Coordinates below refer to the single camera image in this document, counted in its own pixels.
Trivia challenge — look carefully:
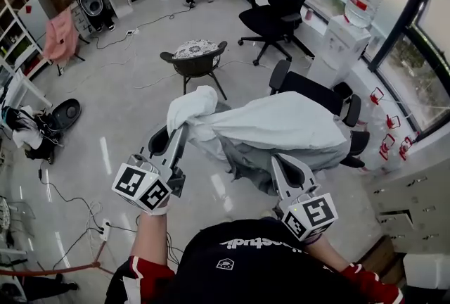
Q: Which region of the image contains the white water dispenser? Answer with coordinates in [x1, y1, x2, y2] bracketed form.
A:
[308, 13, 372, 89]

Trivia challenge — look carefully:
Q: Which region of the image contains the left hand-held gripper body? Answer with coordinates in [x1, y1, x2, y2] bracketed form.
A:
[111, 153, 187, 214]

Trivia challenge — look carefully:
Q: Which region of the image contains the light grey clothing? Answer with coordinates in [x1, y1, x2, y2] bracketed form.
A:
[166, 85, 351, 196]

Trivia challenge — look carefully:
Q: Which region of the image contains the black armrest office chair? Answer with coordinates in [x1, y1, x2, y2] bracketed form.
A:
[269, 59, 362, 128]

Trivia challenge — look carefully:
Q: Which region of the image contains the white open shelf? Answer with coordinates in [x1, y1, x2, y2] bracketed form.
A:
[0, 0, 54, 110]

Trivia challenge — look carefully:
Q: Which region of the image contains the clear water bottle red label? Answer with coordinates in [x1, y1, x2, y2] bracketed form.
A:
[344, 0, 386, 29]

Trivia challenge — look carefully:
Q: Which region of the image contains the pink cloth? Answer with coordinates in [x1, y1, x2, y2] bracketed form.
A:
[42, 8, 80, 65]

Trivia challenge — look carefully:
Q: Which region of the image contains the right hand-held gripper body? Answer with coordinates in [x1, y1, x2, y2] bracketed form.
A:
[277, 184, 340, 242]

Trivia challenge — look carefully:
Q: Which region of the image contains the person's left forearm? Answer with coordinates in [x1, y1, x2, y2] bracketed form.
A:
[134, 205, 170, 263]

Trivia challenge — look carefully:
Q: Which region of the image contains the white board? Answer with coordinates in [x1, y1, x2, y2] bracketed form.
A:
[16, 0, 51, 50]

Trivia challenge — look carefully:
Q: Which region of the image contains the dark window frame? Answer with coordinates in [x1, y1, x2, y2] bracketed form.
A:
[367, 0, 450, 141]

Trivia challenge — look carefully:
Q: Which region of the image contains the white multi-drawer cabinet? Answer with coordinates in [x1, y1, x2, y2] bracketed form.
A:
[364, 153, 450, 255]

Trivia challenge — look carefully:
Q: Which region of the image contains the white box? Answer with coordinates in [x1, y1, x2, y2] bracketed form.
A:
[402, 252, 450, 290]

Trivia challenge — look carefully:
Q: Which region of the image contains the red-brown rope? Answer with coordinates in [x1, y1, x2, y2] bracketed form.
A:
[0, 241, 115, 278]

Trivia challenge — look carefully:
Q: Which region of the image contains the person's right forearm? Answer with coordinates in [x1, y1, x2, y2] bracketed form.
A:
[304, 234, 354, 272]

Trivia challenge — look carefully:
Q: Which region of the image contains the clear water jug red handle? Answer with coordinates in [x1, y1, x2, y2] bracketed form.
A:
[395, 135, 420, 170]
[378, 113, 404, 141]
[365, 133, 397, 173]
[365, 86, 390, 120]

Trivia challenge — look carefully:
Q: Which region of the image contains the person's black red-sleeved shirt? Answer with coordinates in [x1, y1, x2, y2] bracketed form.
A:
[104, 217, 405, 304]

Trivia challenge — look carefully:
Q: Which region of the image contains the black cable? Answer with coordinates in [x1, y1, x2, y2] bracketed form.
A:
[37, 160, 106, 232]

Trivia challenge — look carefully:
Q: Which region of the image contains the patterned round seat cushion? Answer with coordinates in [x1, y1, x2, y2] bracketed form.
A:
[172, 39, 220, 61]

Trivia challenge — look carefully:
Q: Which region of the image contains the black mesh high-back office chair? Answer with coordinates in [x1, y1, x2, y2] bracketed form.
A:
[238, 0, 319, 67]

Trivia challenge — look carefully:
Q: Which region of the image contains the dark round wicker chair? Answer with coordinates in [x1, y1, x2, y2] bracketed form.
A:
[159, 39, 229, 101]

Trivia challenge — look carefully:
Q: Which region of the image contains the black round floor device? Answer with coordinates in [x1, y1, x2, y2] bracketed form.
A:
[51, 98, 83, 132]

